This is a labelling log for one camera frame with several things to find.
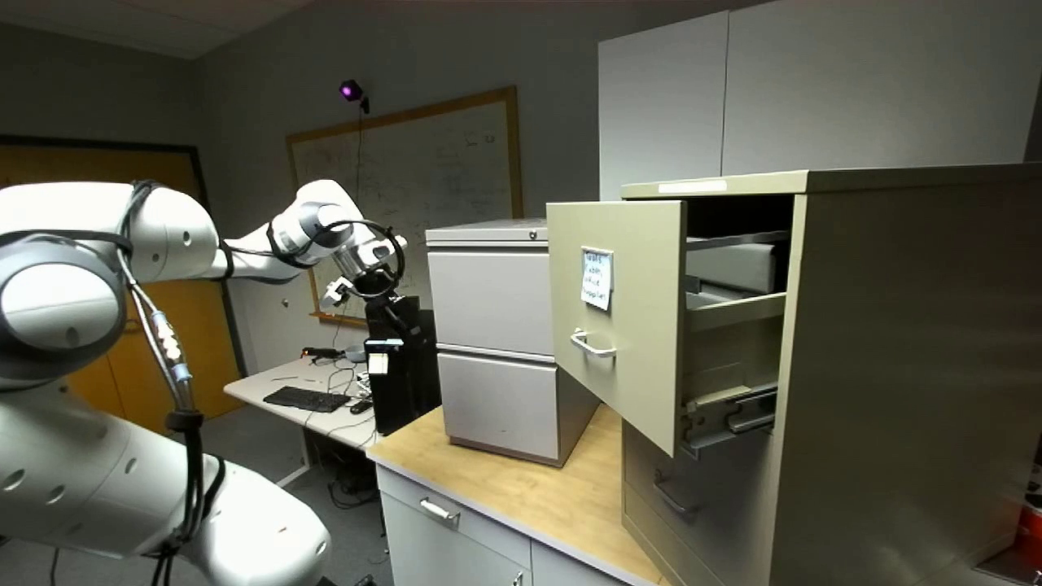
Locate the beige labelled file cabinet drawer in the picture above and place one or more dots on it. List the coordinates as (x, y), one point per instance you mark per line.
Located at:
(619, 345)

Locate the beige metal file cabinet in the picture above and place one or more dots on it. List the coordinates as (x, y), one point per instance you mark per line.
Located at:
(911, 370)

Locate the black computer tower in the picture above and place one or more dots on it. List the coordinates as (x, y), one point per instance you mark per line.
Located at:
(404, 374)

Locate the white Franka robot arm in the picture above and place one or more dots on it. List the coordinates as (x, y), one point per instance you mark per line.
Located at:
(74, 477)

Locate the gray two-drawer file cabinet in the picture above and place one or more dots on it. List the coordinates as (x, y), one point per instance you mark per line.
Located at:
(492, 304)

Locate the wood-framed whiteboard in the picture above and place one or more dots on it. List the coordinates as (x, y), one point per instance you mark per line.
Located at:
(442, 163)

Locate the orange wooden door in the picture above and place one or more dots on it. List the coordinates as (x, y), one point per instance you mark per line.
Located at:
(198, 336)

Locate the black computer mouse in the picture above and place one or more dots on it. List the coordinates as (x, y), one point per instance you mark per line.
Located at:
(359, 404)

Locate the white paper drawer label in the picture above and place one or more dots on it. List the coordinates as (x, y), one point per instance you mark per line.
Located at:
(597, 279)

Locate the red object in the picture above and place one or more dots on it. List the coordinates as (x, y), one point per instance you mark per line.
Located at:
(1031, 539)

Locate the light office desk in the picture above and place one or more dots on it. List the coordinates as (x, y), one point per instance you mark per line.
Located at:
(271, 386)

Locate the gray box inside drawer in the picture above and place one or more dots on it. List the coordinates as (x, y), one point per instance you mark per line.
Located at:
(738, 266)

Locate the camera with purple light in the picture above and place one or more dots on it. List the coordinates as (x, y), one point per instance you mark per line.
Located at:
(349, 91)

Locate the white wall cabinets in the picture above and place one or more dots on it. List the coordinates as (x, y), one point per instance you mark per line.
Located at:
(823, 86)

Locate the beige unlabelled file cabinet drawer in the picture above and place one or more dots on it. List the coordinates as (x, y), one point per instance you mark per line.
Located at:
(694, 523)

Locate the wood-topped gray counter cabinet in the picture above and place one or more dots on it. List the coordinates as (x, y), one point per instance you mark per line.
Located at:
(508, 489)

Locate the black keyboard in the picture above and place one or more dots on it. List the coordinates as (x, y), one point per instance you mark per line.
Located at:
(306, 397)

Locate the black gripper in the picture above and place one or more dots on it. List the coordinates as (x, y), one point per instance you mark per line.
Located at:
(374, 257)

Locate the small black desk device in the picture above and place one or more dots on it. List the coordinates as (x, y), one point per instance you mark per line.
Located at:
(320, 354)

